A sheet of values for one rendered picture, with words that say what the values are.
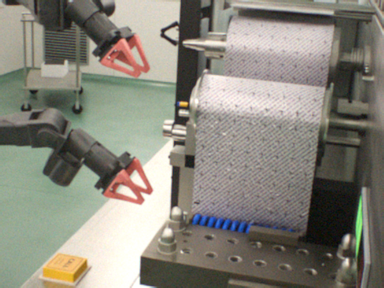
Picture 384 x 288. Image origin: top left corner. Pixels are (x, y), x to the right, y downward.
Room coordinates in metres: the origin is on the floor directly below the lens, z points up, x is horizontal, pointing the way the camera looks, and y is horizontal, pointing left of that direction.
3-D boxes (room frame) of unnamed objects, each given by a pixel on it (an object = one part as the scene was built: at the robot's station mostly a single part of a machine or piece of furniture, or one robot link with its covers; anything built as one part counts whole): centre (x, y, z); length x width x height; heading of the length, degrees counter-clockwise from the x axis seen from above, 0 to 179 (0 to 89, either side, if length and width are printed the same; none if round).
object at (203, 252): (0.97, -0.13, 1.00); 0.40 x 0.16 x 0.06; 77
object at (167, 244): (0.96, 0.04, 1.05); 0.04 x 0.04 x 0.04
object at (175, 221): (1.06, 0.03, 1.05); 0.04 x 0.04 x 0.04
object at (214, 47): (1.43, -0.05, 1.33); 0.06 x 0.06 x 0.06; 77
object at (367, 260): (0.73, -0.24, 1.18); 0.25 x 0.01 x 0.07; 167
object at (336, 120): (1.12, -0.29, 1.25); 0.07 x 0.04 x 0.04; 77
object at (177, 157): (1.23, 0.02, 1.05); 0.06 x 0.05 x 0.31; 77
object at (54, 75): (5.81, 1.45, 0.51); 0.91 x 0.58 x 1.02; 11
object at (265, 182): (1.09, -0.12, 1.12); 0.23 x 0.01 x 0.18; 77
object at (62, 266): (1.08, 0.25, 0.91); 0.07 x 0.07 x 0.02; 77
